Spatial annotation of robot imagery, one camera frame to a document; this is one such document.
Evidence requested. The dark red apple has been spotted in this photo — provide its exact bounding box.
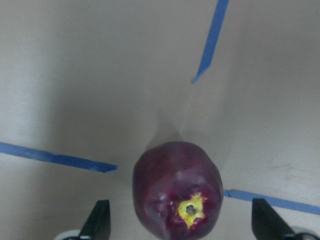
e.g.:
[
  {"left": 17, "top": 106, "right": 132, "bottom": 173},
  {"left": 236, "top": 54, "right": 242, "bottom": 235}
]
[{"left": 132, "top": 141, "right": 224, "bottom": 240}]

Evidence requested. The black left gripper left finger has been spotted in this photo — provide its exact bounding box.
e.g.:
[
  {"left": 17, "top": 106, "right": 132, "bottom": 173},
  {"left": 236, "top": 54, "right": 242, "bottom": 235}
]
[{"left": 78, "top": 200, "right": 111, "bottom": 240}]

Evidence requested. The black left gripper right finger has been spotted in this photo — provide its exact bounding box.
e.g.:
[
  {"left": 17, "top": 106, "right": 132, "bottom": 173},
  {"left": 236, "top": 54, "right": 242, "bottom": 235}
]
[{"left": 251, "top": 198, "right": 296, "bottom": 240}]

